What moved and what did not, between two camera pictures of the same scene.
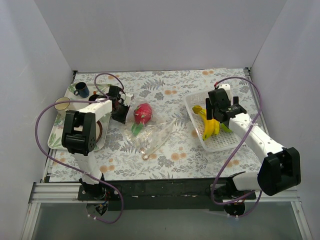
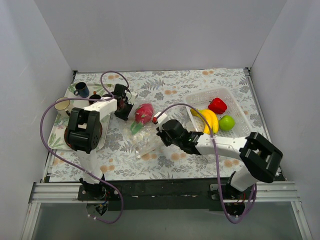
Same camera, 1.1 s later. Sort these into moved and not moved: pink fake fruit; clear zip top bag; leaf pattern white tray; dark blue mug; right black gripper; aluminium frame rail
Moved: right black gripper; clear zip top bag
Not moved: dark blue mug; pink fake fruit; leaf pattern white tray; aluminium frame rail
